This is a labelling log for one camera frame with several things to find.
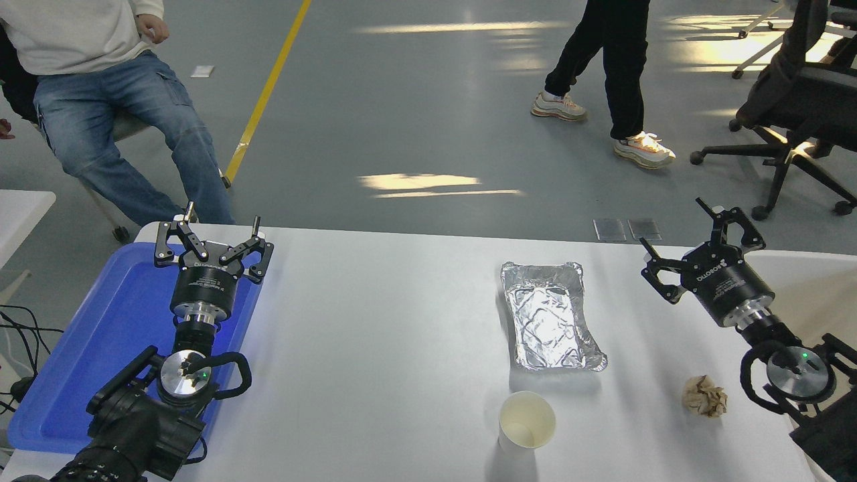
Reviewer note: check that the white paper cup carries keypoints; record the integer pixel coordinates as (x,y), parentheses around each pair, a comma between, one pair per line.
(529,418)

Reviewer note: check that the blue plastic tray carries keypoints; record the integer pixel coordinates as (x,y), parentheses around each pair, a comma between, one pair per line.
(100,335)

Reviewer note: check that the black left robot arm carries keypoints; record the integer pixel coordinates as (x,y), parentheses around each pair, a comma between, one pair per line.
(134,428)

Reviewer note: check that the black office chair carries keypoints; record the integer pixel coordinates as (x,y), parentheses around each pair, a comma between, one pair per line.
(803,94)

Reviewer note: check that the white frame wheeled chair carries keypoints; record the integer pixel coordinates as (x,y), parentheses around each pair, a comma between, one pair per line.
(760,52)

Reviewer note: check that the metal floor socket plate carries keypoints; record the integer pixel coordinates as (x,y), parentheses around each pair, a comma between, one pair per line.
(644,229)
(610,229)

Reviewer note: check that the crumpled tan paper ball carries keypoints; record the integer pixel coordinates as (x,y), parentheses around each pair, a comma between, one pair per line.
(704,396)

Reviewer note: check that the seated person's left hand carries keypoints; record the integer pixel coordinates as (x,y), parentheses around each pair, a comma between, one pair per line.
(154,30)

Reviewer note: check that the walking person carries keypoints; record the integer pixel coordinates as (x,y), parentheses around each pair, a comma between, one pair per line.
(622,67)

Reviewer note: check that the seated person's right hand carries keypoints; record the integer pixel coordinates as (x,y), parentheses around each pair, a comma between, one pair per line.
(5,130)

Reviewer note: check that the large pale bin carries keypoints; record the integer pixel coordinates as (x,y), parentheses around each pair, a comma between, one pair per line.
(823,294)

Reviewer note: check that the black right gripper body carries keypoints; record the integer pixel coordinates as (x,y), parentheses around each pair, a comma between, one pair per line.
(726,281)

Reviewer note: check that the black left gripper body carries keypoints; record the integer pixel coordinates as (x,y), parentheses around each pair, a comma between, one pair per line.
(204,281)

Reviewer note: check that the white side table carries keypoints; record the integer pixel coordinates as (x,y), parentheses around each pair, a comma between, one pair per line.
(20,214)

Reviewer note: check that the silver foil tray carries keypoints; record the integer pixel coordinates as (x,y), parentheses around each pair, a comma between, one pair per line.
(549,321)

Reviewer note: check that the seated person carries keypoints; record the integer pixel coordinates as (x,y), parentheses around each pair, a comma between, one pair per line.
(80,33)

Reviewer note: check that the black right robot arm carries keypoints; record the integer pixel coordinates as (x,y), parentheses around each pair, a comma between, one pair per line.
(800,368)

